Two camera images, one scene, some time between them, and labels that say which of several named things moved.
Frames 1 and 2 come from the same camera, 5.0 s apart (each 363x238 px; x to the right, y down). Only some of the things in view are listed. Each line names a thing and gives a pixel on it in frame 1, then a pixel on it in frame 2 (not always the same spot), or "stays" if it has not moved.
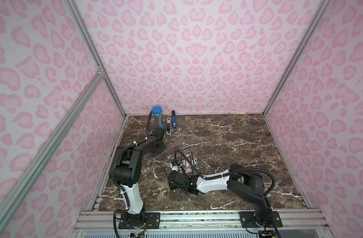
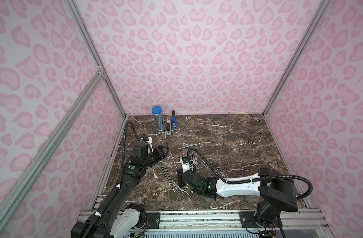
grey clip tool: [168, 131] stays
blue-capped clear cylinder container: [157, 115] stays
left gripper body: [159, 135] -> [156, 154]
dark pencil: [164, 171] stays
